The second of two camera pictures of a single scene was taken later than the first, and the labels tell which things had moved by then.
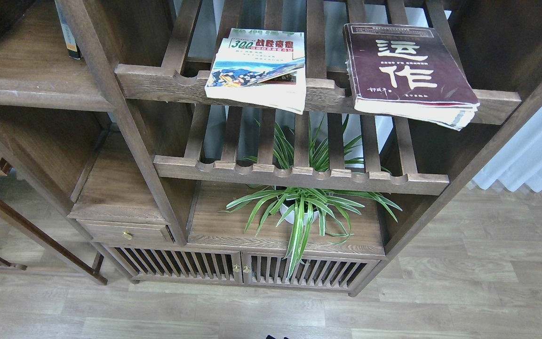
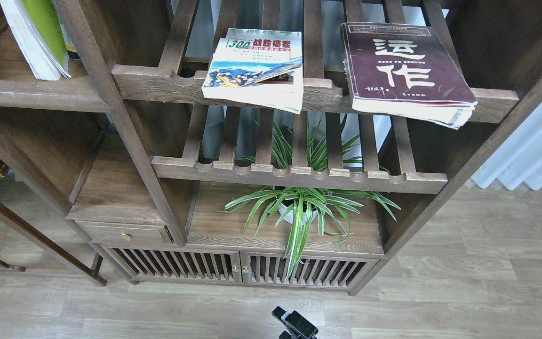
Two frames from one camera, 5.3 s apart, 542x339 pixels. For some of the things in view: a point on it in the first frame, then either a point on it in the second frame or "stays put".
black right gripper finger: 270,337 -> 298,327
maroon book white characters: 408,72 stays put
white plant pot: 290,218 stays put
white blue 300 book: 265,68 stays put
